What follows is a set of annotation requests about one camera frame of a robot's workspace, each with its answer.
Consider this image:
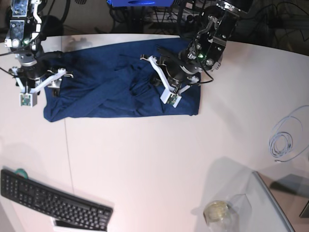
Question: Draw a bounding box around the green tape roll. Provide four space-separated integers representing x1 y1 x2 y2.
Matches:
14 168 28 179

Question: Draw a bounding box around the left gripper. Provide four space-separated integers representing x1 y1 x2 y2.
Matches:
157 47 193 87

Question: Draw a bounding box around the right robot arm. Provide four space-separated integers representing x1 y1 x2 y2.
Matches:
4 0 72 97

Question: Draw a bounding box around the clear glass jar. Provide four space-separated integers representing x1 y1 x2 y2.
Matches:
203 201 235 232

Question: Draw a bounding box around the coiled white cable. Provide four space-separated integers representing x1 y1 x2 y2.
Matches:
268 104 309 163

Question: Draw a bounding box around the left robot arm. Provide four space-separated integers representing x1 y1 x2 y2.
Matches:
157 0 253 87

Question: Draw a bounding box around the blue box with hole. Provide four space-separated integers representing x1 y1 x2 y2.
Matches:
107 0 174 7

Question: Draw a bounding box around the dark blue t-shirt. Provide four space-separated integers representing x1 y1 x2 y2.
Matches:
43 38 201 122

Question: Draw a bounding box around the black computer keyboard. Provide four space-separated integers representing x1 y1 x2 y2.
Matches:
0 169 113 232

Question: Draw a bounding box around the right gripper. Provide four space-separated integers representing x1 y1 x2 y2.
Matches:
19 58 60 97

